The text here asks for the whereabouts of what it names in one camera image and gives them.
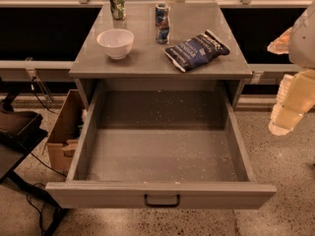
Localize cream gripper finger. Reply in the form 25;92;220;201
267;28;292;55
269;69;315;136

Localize blue redbull can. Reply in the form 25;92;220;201
156;3;170;44

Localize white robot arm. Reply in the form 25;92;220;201
267;2;315;136

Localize grey cabinet with top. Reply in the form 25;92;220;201
70;1;252;103

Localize open grey top drawer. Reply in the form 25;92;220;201
46;80;277;209

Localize green crushed soda can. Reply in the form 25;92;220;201
110;0;126;20

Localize blue chips bag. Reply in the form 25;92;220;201
163;29;230;73

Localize white ceramic bowl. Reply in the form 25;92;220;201
96;29;134;60

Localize brown cardboard box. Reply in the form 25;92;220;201
47;89;85;172

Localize dark desk with stand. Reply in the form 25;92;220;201
0;88;68;236

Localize black drawer handle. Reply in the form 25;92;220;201
144;195;180;208

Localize black cable on floor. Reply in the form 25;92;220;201
25;77;68;236

